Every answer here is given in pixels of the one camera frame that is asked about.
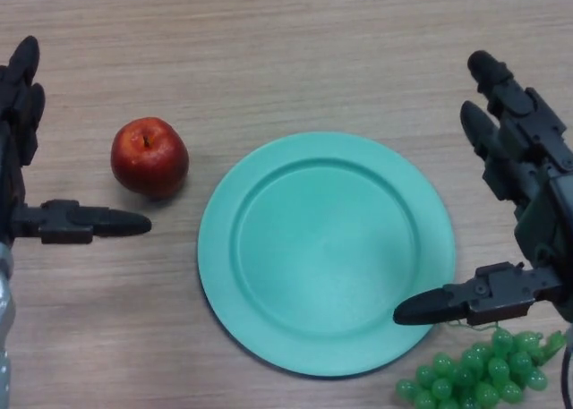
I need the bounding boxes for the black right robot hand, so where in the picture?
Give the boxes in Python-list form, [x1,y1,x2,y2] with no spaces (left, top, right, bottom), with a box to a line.
[392,49,573,328]

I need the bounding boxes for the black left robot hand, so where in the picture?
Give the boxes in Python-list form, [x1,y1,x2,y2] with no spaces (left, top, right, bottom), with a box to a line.
[0,35,152,249]

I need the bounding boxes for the red apple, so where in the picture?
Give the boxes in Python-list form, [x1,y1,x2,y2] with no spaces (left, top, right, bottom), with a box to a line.
[110,116,190,200]

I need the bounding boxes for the green round plate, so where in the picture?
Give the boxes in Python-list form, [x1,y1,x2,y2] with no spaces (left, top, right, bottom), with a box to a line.
[197,132,457,379]

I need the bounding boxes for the green grape bunch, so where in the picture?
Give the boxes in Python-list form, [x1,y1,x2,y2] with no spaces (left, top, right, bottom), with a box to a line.
[395,321,569,409]

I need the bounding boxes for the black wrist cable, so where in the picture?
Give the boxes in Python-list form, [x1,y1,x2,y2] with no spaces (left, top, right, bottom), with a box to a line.
[560,344,573,409]

